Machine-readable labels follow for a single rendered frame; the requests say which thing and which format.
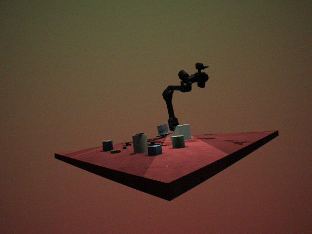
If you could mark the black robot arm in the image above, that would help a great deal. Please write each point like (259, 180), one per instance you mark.
(168, 94)

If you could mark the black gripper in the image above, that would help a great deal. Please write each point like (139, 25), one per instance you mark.
(200, 67)

